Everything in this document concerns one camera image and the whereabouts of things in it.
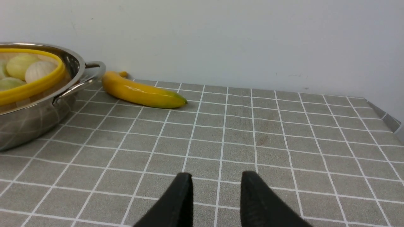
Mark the grey checkered tablecloth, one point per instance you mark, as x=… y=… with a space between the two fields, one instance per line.
x=330 y=158

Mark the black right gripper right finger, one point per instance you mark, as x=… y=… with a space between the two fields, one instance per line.
x=262 y=207

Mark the stainless steel pot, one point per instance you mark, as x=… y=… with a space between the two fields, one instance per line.
x=26 y=123

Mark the yellow banana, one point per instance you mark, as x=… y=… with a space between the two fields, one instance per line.
x=116 y=84

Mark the green dumpling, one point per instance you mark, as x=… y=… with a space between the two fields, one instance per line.
x=10 y=83

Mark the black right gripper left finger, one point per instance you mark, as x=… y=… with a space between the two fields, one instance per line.
x=175 y=206

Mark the yellow-green round bun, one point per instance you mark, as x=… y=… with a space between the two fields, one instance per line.
x=16 y=67

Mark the white round bun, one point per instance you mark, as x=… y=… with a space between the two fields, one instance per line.
x=39 y=70

